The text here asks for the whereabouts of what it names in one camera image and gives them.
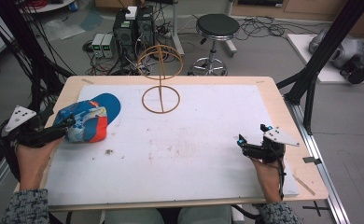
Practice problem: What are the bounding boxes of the person's legs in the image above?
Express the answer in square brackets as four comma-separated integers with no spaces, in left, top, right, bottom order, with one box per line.
[104,204,234,224]

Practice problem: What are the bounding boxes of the tangle of black floor cables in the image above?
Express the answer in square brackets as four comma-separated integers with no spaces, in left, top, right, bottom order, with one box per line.
[235,16,319,41]

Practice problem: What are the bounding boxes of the white foam mat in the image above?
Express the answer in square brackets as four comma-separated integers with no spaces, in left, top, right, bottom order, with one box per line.
[46,84,300,207]

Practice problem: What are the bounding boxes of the grey power supply unit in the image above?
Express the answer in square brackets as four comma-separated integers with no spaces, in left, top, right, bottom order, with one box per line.
[91,33,105,59]
[101,33,116,59]

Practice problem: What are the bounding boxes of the aluminium rail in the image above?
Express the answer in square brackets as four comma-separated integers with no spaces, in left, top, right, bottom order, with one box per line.
[285,96,352,224]

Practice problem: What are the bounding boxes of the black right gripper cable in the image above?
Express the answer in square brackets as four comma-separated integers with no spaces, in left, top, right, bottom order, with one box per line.
[273,146,287,201]

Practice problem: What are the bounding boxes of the wooden hoop hat stand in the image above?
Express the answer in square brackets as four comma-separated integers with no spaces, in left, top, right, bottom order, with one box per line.
[136,44,184,115]

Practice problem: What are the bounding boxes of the white floor platform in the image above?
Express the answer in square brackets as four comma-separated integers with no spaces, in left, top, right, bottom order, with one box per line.
[286,33,364,84]

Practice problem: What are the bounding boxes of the black tape cross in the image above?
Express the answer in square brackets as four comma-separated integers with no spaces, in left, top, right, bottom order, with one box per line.
[301,200,331,217]

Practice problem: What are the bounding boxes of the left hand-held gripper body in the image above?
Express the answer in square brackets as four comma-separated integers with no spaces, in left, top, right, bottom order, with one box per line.
[0,105,68,149]

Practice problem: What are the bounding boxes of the person's left hand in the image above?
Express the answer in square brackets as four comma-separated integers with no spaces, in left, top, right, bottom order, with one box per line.
[15,136,64,191]

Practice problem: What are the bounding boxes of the black tape piece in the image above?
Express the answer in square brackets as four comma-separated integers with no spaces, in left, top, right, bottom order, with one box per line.
[302,156,322,165]

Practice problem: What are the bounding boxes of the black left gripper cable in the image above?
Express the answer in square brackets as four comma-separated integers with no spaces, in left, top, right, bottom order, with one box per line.
[0,119,21,182]

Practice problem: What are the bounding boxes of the black computer tower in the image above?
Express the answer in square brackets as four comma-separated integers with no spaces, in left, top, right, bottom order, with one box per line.
[135,6,156,50]
[112,8,138,60]

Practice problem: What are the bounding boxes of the grey robot head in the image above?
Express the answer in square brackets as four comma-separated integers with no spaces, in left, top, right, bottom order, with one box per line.
[308,28,364,85]

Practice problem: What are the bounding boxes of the thin wooden stick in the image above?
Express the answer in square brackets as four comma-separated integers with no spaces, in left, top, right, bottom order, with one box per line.
[292,174,316,197]

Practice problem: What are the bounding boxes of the blue and orange patterned cap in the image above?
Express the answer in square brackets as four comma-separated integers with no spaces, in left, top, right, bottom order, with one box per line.
[52,92,122,144]

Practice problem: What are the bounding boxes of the person's right hand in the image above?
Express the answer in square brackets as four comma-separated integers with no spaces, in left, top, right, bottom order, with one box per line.
[248,155,287,203]

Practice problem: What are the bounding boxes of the black round stool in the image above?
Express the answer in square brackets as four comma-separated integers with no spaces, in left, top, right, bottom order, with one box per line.
[189,13,241,77]

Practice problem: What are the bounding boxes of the black metal frame strut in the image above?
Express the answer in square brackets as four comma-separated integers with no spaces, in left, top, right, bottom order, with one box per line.
[276,0,364,135]
[0,0,66,110]

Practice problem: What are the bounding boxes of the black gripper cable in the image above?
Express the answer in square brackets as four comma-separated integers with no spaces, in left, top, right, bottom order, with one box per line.
[273,146,287,201]
[0,119,21,182]

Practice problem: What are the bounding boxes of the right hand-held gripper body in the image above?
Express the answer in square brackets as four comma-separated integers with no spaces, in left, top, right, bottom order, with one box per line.
[241,126,301,164]

